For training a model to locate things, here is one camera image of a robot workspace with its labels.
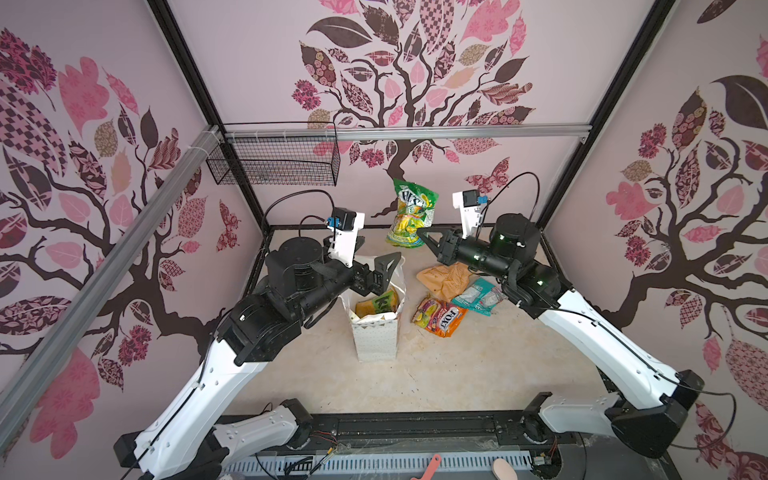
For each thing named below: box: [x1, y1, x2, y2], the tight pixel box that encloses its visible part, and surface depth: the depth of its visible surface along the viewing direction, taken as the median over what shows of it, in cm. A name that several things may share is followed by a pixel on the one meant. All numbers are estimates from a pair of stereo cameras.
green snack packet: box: [386, 178, 439, 249], surface depth 61 cm
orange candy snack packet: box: [411, 298, 468, 338], surface depth 93 cm
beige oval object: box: [492, 458, 518, 480], surface depth 69 cm
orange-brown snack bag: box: [416, 262, 473, 302], surface depth 100 cm
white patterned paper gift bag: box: [339, 255, 407, 363], surface depth 74 cm
